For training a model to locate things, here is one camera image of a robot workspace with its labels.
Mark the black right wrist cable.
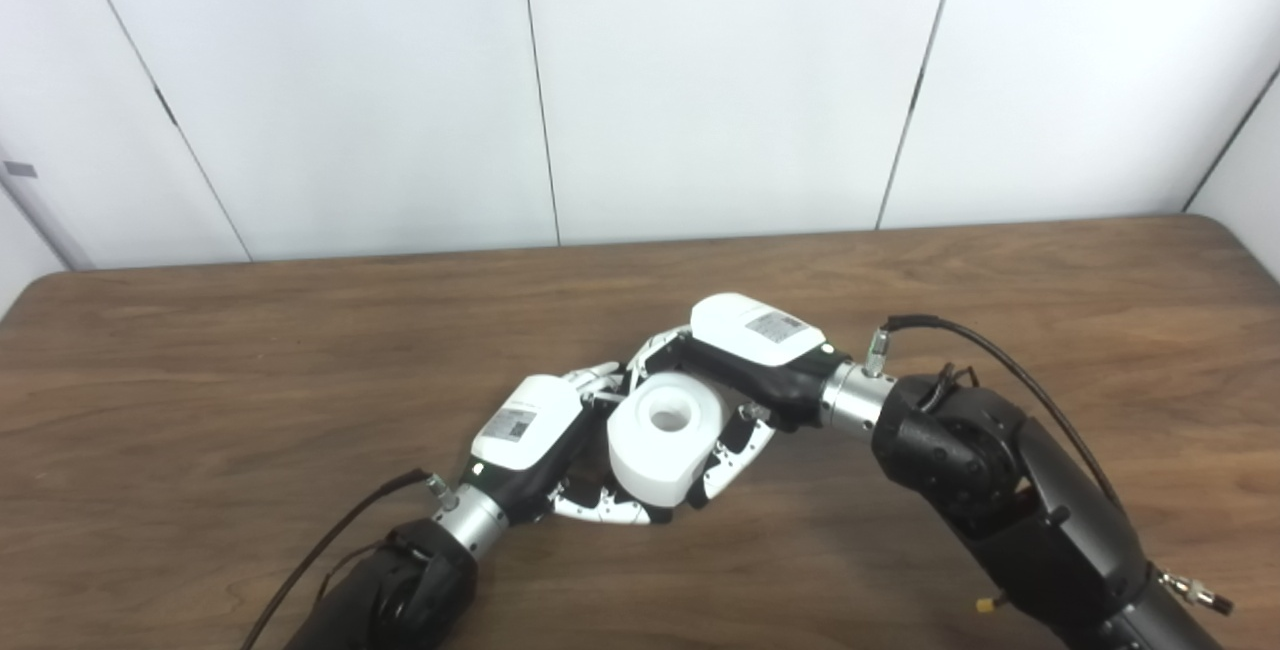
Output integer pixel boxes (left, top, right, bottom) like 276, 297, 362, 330
864, 314, 1234, 617

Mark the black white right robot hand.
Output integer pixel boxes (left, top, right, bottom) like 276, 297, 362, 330
625, 292, 851, 511

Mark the round white piece with holes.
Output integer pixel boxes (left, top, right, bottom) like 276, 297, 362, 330
606, 371, 727, 509

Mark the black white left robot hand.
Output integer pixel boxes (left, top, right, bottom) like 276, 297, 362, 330
458, 360, 673, 528

